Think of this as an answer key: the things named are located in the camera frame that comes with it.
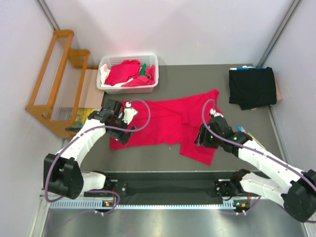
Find red t-shirt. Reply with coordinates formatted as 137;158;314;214
110;89;220;165

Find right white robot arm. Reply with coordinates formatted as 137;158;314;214
195;109;316;223

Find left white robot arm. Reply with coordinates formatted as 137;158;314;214
43;99;138;199

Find folded black t-shirt stack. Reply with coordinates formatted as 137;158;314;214
229;67;277;110

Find blue pen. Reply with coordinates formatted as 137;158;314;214
237;126;246;132

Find yellow picture book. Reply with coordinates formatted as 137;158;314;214
73;108;99;129

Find brown cardboard sheet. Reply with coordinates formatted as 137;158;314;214
79;69;104;109

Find green cloth in basket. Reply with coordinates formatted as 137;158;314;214
139;64;147;76

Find red clothes in basket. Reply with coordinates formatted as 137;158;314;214
105;60;156;87

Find white cloth in basket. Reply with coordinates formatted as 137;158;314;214
97;64;125;88

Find orange wooden rack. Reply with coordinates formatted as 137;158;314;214
25;30;90;139

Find white plastic laundry basket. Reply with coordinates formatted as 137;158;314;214
96;53;159;94

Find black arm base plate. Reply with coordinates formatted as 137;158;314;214
83;172;260;204

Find white slotted cable duct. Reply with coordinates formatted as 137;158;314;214
50;199;236;210

